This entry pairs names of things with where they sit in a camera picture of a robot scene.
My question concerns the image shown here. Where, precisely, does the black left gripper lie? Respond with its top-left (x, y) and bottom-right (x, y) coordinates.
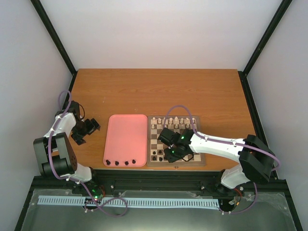
top-left (72, 118), bottom-right (101, 145)

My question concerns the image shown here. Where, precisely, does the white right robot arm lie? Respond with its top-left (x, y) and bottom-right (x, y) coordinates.
top-left (157, 128), bottom-right (279, 189)

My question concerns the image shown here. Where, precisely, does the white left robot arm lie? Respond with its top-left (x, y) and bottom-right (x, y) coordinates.
top-left (33, 111), bottom-right (100, 194)

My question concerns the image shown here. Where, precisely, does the white chess pieces row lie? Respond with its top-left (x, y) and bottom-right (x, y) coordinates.
top-left (148, 115), bottom-right (200, 133)

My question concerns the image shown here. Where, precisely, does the left controller board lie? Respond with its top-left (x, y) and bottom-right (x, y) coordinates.
top-left (85, 185), bottom-right (105, 205)

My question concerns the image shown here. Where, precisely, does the controller board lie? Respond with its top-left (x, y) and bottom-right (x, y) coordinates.
top-left (85, 185), bottom-right (105, 205)
top-left (219, 186), bottom-right (244, 213)

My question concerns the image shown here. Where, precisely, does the right controller board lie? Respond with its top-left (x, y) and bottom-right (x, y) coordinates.
top-left (219, 186), bottom-right (244, 213)

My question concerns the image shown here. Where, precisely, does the wooden chessboard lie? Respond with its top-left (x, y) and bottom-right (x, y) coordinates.
top-left (147, 130), bottom-right (205, 168)

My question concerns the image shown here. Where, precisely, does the pink plastic tray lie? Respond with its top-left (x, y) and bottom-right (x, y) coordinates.
top-left (103, 115), bottom-right (148, 167)

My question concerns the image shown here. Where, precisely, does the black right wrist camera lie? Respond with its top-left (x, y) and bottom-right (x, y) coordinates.
top-left (157, 128), bottom-right (180, 146)

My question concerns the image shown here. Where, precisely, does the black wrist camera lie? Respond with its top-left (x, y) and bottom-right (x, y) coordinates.
top-left (68, 101), bottom-right (85, 120)
top-left (157, 128), bottom-right (180, 146)

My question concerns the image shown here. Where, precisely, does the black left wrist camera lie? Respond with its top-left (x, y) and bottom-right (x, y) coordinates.
top-left (68, 101), bottom-right (85, 120)

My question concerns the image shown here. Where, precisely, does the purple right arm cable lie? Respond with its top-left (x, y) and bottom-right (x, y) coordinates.
top-left (166, 105), bottom-right (281, 215)

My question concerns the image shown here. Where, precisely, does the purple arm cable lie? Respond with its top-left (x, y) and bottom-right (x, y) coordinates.
top-left (47, 90), bottom-right (129, 217)
top-left (166, 105), bottom-right (281, 215)

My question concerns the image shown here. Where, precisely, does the black aluminium frame rail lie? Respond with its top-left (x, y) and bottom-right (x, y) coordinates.
top-left (29, 170), bottom-right (291, 199)

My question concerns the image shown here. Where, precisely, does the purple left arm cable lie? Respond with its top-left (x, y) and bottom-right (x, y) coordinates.
top-left (47, 90), bottom-right (129, 217)

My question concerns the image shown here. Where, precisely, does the light blue cable duct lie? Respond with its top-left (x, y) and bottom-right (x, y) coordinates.
top-left (37, 195), bottom-right (219, 209)

